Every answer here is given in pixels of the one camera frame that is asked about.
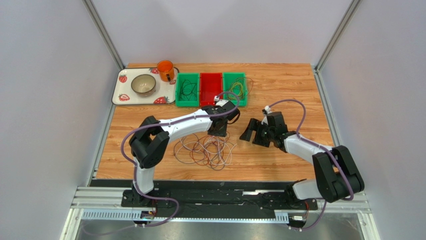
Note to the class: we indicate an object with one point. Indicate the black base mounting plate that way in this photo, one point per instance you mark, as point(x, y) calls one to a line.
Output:
point(224, 199)

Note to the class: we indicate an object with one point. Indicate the red bin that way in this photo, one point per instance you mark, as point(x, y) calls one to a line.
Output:
point(210, 85)

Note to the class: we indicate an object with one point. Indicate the right green bin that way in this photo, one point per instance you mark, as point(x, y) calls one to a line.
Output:
point(236, 82)

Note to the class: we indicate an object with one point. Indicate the green bin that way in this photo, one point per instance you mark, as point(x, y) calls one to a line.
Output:
point(187, 89)
point(236, 82)

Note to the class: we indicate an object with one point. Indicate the aluminium frame rail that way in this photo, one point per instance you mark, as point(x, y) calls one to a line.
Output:
point(96, 213)

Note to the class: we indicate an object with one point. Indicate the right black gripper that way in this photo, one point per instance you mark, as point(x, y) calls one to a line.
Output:
point(261, 133)

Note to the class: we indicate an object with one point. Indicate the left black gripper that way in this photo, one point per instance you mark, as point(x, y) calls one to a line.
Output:
point(222, 133)

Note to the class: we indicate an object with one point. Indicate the strawberry pattern tray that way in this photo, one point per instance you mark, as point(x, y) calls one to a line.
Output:
point(124, 95)

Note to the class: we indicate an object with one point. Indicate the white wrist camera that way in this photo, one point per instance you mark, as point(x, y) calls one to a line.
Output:
point(266, 110)
point(219, 102)

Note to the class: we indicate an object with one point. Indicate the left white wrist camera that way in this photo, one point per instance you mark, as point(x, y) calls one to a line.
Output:
point(219, 102)

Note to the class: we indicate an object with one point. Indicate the orange mug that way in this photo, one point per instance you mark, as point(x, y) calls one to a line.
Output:
point(166, 70)

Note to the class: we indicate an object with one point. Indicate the left green bin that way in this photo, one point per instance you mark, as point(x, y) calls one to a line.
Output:
point(187, 89)

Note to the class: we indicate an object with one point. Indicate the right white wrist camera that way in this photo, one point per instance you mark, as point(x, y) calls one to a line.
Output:
point(266, 110)

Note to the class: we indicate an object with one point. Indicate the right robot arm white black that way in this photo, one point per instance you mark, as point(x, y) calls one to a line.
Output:
point(336, 174)

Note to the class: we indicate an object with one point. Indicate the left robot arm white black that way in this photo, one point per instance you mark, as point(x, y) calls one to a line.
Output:
point(145, 146)

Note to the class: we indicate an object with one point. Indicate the beige ceramic bowl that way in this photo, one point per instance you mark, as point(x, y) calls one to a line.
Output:
point(144, 85)

